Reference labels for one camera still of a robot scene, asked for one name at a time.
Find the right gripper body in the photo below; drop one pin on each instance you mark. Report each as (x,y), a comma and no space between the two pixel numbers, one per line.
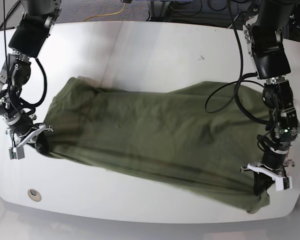
(24,134)

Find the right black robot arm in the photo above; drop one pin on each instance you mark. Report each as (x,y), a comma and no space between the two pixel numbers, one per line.
(34,28)

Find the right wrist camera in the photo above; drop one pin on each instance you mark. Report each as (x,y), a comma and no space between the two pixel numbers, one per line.
(12,153)

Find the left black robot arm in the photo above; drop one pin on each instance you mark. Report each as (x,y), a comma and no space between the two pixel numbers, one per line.
(263,34)

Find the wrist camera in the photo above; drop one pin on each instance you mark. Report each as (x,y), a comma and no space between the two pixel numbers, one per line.
(287,183)
(12,153)

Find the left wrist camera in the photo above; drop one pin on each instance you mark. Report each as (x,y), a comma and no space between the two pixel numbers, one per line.
(287,183)

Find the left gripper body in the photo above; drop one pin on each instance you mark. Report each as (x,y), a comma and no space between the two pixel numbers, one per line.
(276,174)

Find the green t-shirt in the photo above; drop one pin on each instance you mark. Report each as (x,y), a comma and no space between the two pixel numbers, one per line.
(162,137)

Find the left table cable grommet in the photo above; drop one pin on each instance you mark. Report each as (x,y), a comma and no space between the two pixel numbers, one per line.
(34,195)

